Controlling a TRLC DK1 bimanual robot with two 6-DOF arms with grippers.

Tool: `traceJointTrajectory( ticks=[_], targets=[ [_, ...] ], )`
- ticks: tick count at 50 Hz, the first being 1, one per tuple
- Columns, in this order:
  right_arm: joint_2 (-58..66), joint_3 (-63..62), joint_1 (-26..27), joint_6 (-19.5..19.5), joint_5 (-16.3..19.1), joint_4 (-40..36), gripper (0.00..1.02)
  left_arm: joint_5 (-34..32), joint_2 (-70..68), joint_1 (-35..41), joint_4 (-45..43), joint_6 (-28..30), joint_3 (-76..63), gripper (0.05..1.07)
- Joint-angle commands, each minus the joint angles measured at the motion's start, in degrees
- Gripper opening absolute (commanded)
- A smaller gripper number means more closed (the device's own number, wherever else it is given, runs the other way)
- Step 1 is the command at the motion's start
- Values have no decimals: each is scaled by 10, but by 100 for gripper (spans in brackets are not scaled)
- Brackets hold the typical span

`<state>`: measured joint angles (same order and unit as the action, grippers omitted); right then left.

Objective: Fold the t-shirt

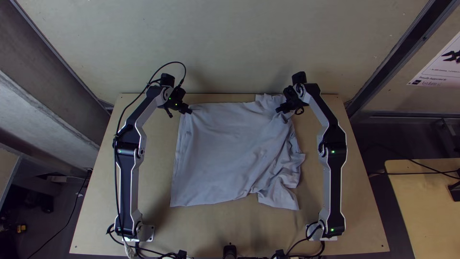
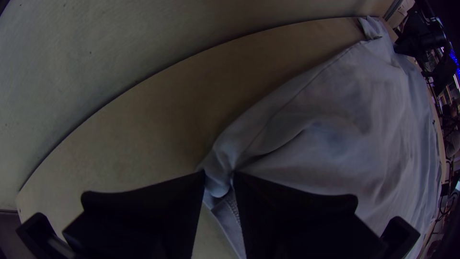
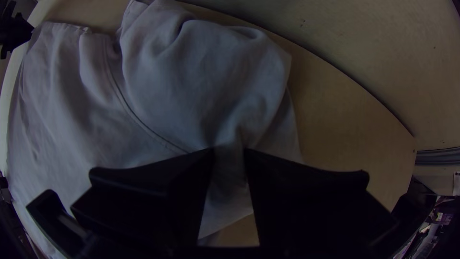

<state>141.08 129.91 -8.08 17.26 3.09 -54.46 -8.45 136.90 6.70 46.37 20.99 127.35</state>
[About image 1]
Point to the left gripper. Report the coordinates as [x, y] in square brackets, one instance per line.
[178, 96]

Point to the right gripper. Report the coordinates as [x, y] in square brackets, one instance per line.
[293, 96]

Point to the grey t-shirt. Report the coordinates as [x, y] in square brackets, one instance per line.
[230, 151]

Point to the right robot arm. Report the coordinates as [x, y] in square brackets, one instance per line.
[336, 194]

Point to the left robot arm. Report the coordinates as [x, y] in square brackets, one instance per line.
[125, 187]

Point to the white poster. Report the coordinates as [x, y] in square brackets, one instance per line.
[442, 68]

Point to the pale wooden side table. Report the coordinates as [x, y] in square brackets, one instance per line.
[424, 216]

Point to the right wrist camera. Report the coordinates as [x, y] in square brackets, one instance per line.
[299, 77]

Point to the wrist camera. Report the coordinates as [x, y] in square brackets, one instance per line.
[299, 77]
[167, 79]

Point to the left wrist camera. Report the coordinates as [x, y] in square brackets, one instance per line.
[167, 79]

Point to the dark metal frame rail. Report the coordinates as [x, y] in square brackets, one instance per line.
[397, 57]

